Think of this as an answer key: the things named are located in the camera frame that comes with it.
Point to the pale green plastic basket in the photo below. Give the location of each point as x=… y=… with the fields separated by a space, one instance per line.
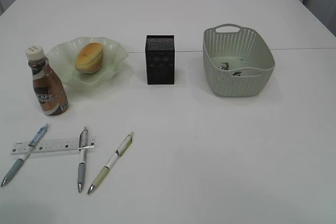
x=246 y=51

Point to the clear plastic ruler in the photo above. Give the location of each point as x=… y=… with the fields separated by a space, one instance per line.
x=48 y=146

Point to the long paper piece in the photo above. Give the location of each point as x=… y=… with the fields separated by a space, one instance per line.
x=224 y=66

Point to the round paper ball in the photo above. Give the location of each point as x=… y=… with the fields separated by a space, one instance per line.
x=237 y=73

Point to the bread roll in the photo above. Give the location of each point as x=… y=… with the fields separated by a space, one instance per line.
x=89 y=59

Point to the light blue click pen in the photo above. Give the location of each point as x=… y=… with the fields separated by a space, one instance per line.
x=20 y=161

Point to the black mesh pen holder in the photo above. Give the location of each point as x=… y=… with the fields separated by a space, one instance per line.
x=160 y=59

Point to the beige click pen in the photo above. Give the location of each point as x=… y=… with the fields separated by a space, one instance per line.
x=111 y=162

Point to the brown Nescafe coffee bottle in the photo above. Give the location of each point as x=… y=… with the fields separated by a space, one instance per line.
x=47 y=86

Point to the grey click pen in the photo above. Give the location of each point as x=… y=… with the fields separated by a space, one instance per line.
x=83 y=141

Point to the pale green wavy glass plate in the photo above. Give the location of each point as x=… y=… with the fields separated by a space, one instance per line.
x=62 y=59

